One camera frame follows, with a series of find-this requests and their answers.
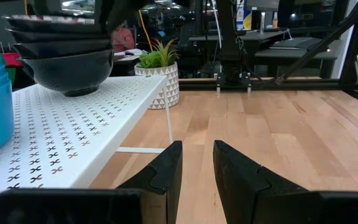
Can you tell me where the white perforated metal shelf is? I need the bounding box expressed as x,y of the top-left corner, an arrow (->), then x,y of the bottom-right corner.
0,74 -> 175,215

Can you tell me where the plant in white patterned pot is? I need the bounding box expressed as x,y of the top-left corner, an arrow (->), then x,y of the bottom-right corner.
134,37 -> 180,110

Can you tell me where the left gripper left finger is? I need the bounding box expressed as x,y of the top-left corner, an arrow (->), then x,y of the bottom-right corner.
0,141 -> 183,224

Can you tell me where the grey table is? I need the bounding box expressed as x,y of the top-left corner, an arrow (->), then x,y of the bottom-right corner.
255,37 -> 344,78

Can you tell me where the yellow power cable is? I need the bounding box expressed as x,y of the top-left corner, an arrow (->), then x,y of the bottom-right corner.
137,9 -> 154,52

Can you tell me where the person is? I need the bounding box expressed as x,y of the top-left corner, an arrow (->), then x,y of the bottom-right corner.
109,23 -> 136,53

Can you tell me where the black aluminium table frame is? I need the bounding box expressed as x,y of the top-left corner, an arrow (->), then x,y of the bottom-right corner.
178,0 -> 358,111

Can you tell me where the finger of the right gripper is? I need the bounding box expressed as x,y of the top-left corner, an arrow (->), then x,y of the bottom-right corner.
99,0 -> 147,34

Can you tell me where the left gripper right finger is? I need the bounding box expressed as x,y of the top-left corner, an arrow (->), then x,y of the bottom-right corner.
213,140 -> 358,224

